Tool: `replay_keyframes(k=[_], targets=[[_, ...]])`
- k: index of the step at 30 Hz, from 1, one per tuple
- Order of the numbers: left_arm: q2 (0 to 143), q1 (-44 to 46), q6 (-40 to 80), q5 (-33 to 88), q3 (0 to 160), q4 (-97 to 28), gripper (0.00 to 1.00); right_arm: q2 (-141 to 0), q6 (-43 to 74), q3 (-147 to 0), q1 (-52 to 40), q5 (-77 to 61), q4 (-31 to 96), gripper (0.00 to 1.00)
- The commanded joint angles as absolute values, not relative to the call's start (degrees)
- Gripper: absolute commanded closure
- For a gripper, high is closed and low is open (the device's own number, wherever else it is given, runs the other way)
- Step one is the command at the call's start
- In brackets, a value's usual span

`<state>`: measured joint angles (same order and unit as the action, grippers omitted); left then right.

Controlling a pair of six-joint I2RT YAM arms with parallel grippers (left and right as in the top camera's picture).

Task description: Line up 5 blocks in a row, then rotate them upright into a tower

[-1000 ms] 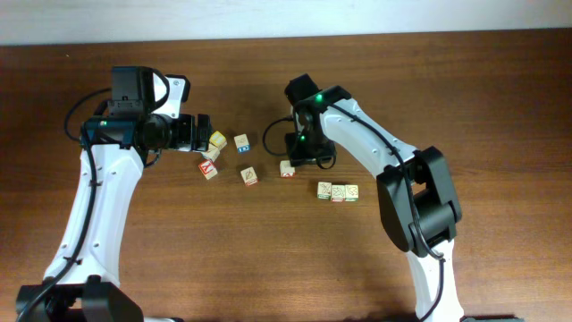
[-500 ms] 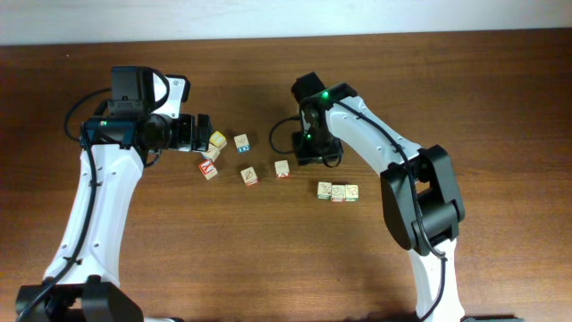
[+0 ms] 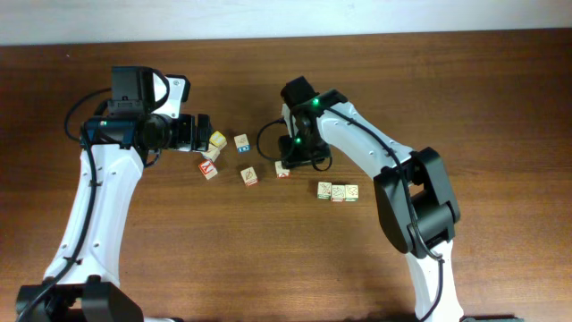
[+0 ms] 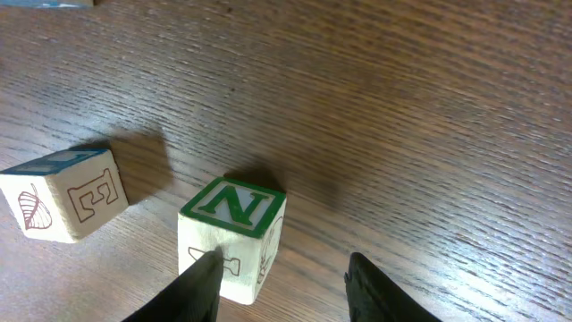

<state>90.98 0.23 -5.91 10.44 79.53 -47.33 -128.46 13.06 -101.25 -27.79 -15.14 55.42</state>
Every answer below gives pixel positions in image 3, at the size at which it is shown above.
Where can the number four wooden block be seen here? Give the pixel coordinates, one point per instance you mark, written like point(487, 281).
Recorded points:
point(281, 172)

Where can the yellow W wooden block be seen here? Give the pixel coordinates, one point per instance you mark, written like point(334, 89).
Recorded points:
point(351, 192)

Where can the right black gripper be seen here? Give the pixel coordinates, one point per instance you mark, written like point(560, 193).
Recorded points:
point(290, 159)

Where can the red edged wooden block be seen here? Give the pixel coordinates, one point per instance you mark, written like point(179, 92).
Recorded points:
point(338, 193)

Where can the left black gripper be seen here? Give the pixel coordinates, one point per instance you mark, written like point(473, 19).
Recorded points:
point(187, 141)

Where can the carrot picture wooden block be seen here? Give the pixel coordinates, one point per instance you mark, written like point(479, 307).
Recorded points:
point(212, 153)

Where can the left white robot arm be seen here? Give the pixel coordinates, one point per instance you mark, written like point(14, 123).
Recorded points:
point(127, 134)

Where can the blue edged wooden block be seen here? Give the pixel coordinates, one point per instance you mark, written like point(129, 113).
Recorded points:
point(242, 143)

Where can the yellow top wooden block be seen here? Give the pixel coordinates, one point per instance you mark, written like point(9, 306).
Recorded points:
point(218, 140)

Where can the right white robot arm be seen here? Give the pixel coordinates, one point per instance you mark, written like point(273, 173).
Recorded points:
point(416, 205)

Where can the leaf picture wooden block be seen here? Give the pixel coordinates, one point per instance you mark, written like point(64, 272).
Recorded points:
point(249, 176)

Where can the red letter wooden block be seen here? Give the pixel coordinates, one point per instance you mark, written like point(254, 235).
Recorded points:
point(208, 169)

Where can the green edged wooden block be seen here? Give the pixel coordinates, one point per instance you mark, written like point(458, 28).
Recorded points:
point(324, 190)

